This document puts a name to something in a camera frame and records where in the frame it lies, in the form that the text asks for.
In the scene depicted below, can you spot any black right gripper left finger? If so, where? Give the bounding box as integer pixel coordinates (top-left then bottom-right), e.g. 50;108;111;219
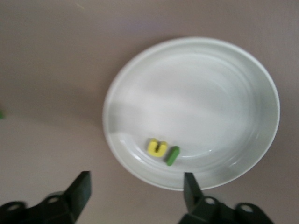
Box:
23;171;92;224

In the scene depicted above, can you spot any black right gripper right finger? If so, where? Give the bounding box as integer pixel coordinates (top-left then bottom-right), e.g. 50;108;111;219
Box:
178;172;236;224

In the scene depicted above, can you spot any green foam letter l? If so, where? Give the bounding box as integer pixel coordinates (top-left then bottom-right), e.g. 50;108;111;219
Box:
165;146;181;167

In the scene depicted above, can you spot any yellow foam letter u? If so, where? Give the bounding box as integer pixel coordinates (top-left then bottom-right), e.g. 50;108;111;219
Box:
147;138;168;157

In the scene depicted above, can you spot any beige round plate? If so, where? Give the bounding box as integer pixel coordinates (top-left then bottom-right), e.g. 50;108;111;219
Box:
102;36;280;191

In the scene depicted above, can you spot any brown table cover sheet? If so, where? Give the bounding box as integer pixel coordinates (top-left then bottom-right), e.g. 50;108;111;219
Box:
0;0;299;224

